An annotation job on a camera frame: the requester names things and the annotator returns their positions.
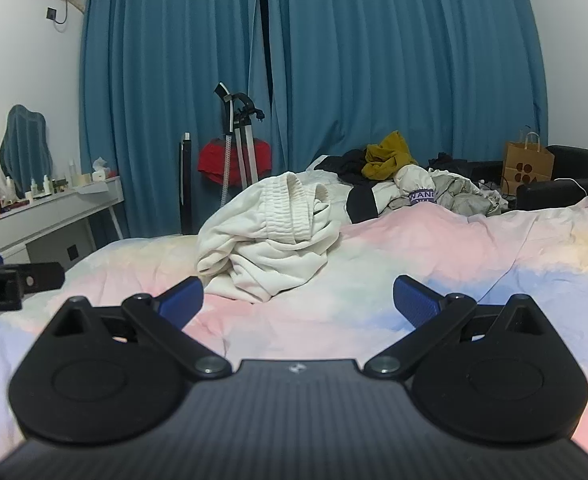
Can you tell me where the wavy blue-framed mirror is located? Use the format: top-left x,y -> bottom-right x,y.
0,104 -> 53,199

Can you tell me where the white cable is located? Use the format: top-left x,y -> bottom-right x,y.
553,177 -> 588,197

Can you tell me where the black cloth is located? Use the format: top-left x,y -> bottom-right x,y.
314,148 -> 375,184

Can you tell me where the dark cloth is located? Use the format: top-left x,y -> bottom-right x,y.
426,152 -> 470,174

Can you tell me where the group of cosmetic bottles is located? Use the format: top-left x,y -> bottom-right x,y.
0,160 -> 93,212

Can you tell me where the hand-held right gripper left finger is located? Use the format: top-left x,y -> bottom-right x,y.
41,276 -> 233,381

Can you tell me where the brown paper bag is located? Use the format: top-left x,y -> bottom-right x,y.
501,127 -> 556,197

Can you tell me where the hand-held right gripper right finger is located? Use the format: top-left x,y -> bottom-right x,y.
365,275 -> 557,380

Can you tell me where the garment steamer stand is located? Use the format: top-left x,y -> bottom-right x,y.
214,82 -> 266,207

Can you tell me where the grey crumpled cloth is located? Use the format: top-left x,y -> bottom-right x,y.
389,170 -> 510,217

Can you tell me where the mustard yellow cloth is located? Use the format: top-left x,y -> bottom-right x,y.
363,130 -> 419,182

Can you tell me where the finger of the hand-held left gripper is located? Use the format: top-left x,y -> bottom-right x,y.
4,261 -> 67,293

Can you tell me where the red cloth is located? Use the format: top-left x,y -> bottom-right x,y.
198,137 -> 273,186

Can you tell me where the white dressing table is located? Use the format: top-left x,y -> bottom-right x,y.
0,176 -> 125,272

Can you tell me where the pastel tie-dye blanket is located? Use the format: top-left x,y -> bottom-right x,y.
0,170 -> 588,466

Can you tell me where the black sofa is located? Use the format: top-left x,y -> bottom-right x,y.
466,144 -> 588,212

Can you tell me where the blue curtain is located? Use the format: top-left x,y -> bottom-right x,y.
78,0 -> 275,240
263,0 -> 550,201

